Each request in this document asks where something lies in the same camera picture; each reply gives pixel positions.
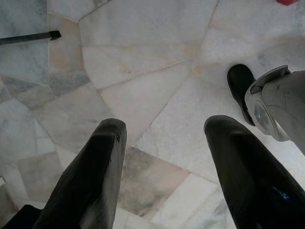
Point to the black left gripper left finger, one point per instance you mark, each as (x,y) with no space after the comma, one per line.
(90,179)

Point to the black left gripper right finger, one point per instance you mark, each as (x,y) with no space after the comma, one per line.
(250,179)

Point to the marble red-edged table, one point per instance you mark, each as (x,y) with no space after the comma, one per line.
(31,38)

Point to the red plastic stool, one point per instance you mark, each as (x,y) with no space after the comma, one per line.
(287,2)

